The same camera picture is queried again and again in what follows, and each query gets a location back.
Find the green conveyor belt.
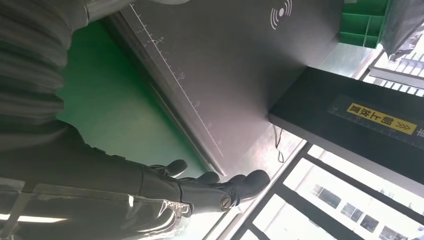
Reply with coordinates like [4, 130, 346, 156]
[56, 19, 206, 178]

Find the ribbed grey right arm sleeve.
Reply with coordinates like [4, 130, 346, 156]
[0, 0, 90, 153]

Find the grey weighing platform with ruler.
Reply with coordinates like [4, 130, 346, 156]
[102, 0, 345, 178]

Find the black scanner head bar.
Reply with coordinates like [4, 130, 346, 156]
[267, 66, 424, 200]

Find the yellow warning sticker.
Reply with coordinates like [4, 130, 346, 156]
[346, 102, 418, 136]

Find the green plastic crate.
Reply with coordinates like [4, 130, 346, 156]
[338, 0, 392, 49]

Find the thin black cable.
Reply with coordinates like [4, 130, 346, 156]
[273, 125, 286, 164]

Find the dark window frame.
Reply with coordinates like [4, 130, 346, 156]
[231, 43, 424, 240]

